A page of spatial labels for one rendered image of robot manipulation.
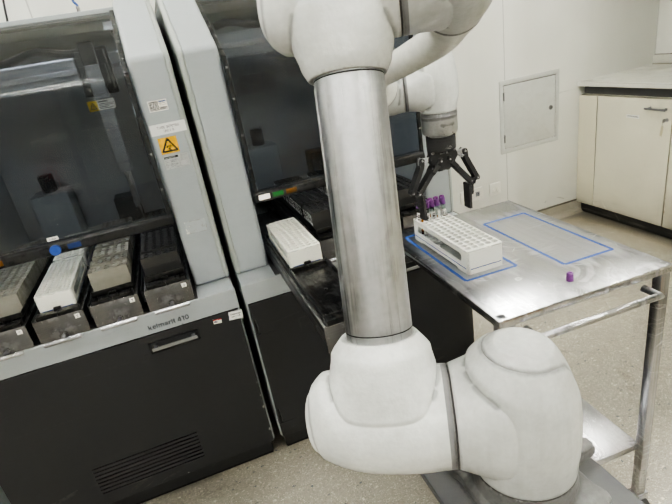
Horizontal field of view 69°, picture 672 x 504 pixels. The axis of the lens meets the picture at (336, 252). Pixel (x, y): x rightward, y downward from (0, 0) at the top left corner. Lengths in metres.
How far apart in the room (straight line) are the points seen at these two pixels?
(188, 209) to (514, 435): 1.17
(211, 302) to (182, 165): 0.43
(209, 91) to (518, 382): 1.18
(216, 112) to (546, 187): 2.63
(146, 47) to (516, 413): 1.32
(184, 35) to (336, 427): 1.22
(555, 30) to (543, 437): 3.04
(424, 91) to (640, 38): 2.92
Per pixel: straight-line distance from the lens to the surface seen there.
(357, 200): 0.67
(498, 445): 0.74
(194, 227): 1.60
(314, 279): 1.36
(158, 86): 1.54
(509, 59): 3.35
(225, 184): 1.58
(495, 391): 0.71
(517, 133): 3.44
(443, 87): 1.25
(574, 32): 3.66
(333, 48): 0.68
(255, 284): 1.60
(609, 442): 1.62
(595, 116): 3.66
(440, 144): 1.29
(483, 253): 1.25
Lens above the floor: 1.39
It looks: 23 degrees down
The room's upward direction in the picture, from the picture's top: 10 degrees counter-clockwise
